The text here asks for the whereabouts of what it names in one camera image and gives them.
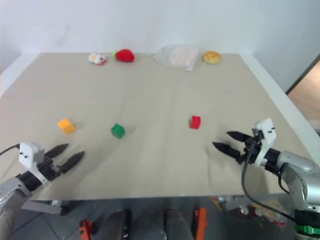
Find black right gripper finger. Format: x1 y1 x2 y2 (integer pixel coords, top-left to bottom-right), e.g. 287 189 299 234
212 141 244 162
226 131 250 144

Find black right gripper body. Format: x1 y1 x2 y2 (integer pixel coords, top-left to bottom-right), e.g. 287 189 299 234
236 133 264 165

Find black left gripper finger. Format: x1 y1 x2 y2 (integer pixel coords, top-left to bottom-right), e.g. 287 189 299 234
46 143 70 159
59 150 86 175

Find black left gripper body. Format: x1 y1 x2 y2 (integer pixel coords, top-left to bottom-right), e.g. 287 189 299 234
37 151 63 182

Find yellow toy block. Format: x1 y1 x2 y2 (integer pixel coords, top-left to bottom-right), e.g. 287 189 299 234
56 118 76 135

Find red toy block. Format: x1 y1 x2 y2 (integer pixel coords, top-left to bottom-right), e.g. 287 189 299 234
189 115 202 130

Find green toy block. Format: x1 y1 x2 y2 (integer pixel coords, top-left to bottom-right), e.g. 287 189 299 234
110 123 126 140

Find pile of packaged items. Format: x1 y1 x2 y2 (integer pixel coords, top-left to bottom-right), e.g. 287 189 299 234
208 193 296 232

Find orange black clamp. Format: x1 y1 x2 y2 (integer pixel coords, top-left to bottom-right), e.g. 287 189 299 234
78 218 97 240
193 207 208 240

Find dark rounded robot foot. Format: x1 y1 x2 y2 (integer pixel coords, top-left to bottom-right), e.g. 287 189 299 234
101 208 133 240
162 207 198 240

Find beige table cloth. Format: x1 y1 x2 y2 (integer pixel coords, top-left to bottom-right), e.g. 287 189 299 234
0 51 316 201

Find golden toy bread bun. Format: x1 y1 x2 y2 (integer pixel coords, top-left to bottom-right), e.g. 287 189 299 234
202 50 223 65

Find clear plastic bag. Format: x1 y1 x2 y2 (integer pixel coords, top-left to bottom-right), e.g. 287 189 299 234
152 43 201 73

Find small white red plush toy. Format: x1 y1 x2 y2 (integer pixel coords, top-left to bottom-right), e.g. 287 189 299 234
87 52 108 67

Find red knitted strawberry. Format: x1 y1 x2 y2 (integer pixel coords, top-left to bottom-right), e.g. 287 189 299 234
111 48 136 63

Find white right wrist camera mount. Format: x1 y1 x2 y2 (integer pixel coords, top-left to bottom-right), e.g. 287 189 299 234
251 118 277 166

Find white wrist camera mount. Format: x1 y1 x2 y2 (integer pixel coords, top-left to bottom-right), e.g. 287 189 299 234
18 142 49 185
251 118 277 166

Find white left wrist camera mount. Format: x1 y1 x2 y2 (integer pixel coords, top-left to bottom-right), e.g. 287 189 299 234
18 142 49 185

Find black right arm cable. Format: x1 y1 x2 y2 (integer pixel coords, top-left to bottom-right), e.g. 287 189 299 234
241 132 296 223

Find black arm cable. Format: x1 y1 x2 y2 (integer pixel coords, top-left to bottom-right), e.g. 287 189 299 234
0 144 21 156
241 132 296 223

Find grey metal table bracket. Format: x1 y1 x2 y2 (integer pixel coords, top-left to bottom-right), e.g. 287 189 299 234
20 199 73 216

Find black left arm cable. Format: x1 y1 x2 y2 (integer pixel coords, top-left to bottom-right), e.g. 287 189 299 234
0 144 21 156

